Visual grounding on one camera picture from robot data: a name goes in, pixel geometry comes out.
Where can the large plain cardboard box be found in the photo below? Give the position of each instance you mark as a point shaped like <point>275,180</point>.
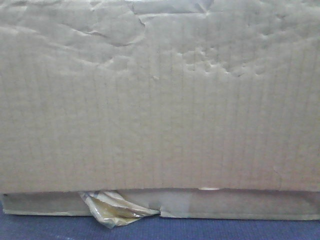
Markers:
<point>196,108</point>

